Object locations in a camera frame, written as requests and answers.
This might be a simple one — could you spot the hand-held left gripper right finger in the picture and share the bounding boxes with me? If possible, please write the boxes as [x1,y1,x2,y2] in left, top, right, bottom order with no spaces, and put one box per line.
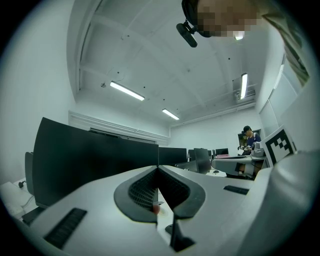
[157,149,320,256]

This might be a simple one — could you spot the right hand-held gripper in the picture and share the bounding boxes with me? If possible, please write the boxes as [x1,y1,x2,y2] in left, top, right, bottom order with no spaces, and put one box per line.
[210,124,301,176]

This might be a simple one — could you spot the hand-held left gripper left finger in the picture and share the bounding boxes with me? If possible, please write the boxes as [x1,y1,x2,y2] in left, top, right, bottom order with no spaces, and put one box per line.
[14,164,176,256]

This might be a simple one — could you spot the black keyboard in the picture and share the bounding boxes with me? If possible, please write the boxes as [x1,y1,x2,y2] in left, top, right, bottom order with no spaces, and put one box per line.
[21,206,46,226]

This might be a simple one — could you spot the black angled monitor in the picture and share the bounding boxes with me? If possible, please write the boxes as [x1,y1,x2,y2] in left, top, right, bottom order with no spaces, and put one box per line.
[174,147,212,175]

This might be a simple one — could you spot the large black monitor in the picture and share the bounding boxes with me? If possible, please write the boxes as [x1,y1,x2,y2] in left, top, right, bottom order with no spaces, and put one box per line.
[32,116,160,210]

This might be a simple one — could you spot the white printed t-shirt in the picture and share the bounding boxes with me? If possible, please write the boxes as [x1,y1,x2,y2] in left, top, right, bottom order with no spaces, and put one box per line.
[279,79,320,156]

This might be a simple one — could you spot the black headset with microphone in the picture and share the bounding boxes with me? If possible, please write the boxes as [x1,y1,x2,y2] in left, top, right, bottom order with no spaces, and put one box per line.
[176,0,213,48]

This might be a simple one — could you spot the olive jacket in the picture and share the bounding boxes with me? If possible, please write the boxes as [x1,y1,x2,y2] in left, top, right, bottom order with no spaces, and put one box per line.
[261,9,312,87]

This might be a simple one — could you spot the person's head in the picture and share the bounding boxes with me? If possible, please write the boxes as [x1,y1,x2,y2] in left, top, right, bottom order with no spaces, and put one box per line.
[197,0,263,40]

